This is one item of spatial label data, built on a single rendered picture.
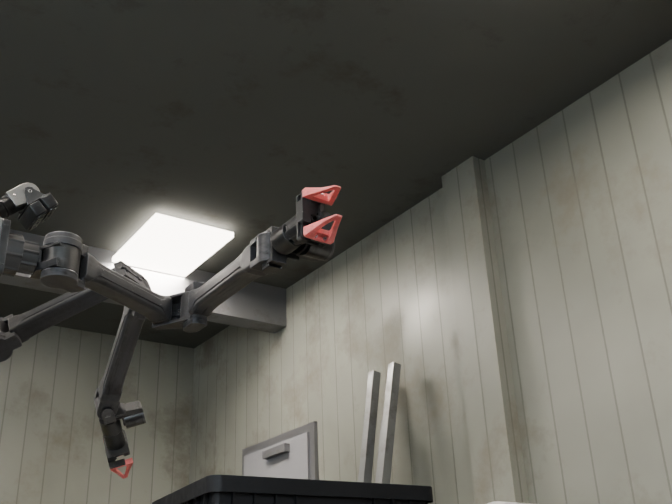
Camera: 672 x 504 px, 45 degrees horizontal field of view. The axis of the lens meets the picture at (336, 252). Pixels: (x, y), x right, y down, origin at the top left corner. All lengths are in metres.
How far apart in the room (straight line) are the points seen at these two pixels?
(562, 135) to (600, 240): 0.73
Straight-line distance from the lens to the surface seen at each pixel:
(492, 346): 4.77
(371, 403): 5.42
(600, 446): 4.34
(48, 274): 1.78
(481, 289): 4.92
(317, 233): 1.57
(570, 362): 4.51
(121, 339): 2.33
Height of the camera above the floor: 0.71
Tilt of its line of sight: 25 degrees up
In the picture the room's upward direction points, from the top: 2 degrees counter-clockwise
